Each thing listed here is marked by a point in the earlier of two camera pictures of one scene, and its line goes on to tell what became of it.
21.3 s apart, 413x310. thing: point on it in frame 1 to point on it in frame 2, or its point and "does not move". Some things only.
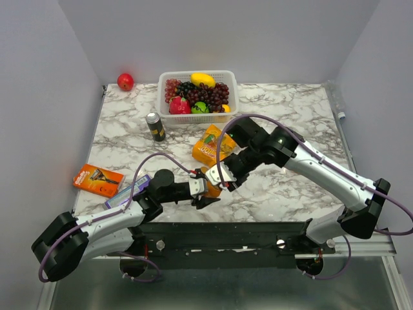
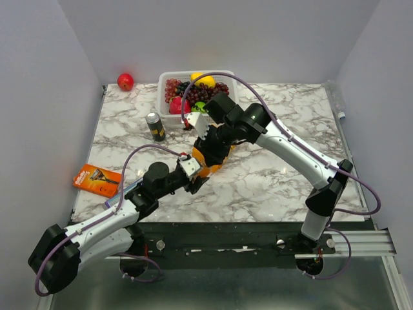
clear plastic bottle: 335,97 does not move
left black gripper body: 199,203 to 190,186
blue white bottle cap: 341,115 does not move
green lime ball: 200,107 does not move
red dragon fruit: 179,105 does not move
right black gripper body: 241,176 to 217,144
